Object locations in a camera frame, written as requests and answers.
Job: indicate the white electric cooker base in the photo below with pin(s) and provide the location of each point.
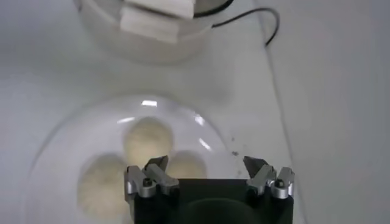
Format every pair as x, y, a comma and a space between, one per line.
137, 48

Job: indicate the white round plate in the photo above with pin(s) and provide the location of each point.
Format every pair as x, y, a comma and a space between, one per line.
76, 137

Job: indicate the white steamed baozi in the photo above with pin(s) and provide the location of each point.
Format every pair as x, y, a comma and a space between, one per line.
100, 185
147, 141
187, 165

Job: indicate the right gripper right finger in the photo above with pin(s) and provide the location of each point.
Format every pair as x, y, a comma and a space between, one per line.
265, 176

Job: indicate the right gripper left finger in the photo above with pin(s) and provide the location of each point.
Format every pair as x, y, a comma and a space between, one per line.
158, 176

